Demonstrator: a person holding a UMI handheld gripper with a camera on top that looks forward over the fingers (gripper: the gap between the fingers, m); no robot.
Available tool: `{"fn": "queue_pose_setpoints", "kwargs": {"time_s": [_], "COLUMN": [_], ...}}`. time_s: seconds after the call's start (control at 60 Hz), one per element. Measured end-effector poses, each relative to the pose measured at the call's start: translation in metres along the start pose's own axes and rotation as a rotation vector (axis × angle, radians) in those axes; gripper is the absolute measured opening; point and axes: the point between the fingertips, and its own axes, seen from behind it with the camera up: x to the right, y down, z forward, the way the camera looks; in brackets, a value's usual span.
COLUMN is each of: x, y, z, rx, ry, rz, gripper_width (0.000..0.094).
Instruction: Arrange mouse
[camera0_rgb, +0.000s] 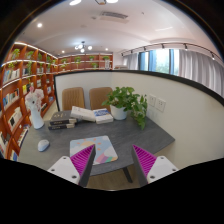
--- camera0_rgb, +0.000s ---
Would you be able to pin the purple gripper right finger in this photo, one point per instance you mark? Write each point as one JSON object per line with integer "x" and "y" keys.
{"x": 150, "y": 168}

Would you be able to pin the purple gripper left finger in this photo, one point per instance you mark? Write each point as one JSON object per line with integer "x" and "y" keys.
{"x": 76, "y": 168}

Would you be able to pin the colourful mouse pad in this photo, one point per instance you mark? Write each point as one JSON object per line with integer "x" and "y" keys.
{"x": 105, "y": 151}

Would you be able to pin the white computer mouse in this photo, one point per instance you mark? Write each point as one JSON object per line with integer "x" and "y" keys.
{"x": 43, "y": 145}

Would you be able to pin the black table leg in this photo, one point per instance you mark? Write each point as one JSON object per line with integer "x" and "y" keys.
{"x": 127, "y": 174}

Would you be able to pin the dark book stack bottom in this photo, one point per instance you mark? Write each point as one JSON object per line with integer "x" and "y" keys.
{"x": 61, "y": 126}

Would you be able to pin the dark book stack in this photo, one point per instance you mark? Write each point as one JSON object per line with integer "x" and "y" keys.
{"x": 61, "y": 126}
{"x": 62, "y": 117}

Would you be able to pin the white open book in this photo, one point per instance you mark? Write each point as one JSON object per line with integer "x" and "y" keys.
{"x": 83, "y": 114}

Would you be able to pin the dark book stack top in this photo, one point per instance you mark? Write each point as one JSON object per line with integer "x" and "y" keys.
{"x": 62, "y": 117}

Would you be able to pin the white blue book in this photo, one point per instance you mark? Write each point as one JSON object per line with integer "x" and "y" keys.
{"x": 102, "y": 116}

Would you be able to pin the green potted plant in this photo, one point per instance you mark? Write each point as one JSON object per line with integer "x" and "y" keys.
{"x": 125, "y": 98}

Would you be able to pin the left brown chair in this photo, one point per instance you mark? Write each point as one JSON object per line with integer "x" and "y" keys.
{"x": 73, "y": 97}

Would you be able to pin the brown chair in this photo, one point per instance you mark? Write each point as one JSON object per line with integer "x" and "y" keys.
{"x": 73, "y": 97}
{"x": 97, "y": 96}

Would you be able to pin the right brown chair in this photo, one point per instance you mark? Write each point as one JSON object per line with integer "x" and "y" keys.
{"x": 97, "y": 96}

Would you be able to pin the white vase with flowers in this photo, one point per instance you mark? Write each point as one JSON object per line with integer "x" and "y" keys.
{"x": 33, "y": 101}

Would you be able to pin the grey window curtains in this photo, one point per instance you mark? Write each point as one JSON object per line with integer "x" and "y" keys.
{"x": 187, "y": 64}

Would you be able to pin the orange wooden bookshelf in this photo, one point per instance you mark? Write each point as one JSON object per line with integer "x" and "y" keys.
{"x": 27, "y": 66}

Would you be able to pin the ceiling chandelier lamp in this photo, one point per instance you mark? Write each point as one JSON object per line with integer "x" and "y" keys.
{"x": 82, "y": 47}

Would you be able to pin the white wall socket right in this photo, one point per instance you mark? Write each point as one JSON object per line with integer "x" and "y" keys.
{"x": 160, "y": 105}

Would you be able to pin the white wall socket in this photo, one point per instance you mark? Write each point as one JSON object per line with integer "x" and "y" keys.
{"x": 160, "y": 105}
{"x": 152, "y": 100}

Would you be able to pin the white wall socket left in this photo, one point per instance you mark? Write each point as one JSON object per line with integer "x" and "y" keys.
{"x": 152, "y": 100}

